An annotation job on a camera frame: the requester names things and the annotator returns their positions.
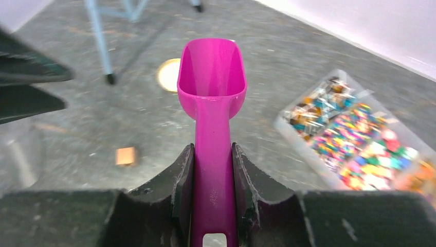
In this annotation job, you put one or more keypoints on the clear glass jar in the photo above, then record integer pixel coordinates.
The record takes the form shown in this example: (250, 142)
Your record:
(22, 155)

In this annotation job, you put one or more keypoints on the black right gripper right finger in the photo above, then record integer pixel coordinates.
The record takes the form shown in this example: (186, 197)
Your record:
(270, 214)

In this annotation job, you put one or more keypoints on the clear compartment candy box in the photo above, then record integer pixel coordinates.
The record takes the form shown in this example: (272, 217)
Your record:
(353, 142)

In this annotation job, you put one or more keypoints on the gold jar lid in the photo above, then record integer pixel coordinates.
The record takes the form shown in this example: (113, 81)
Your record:
(167, 75)

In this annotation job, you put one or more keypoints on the magenta plastic scoop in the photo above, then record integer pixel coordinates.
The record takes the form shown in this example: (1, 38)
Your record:
(211, 89)

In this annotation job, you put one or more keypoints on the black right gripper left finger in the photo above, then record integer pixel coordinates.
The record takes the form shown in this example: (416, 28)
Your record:
(156, 213)

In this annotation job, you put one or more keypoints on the wooden letter cube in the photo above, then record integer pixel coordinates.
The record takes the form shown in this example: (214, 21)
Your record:
(126, 156)

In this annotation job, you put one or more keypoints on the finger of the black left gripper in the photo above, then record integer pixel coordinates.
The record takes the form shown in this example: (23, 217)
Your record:
(21, 64)
(22, 101)

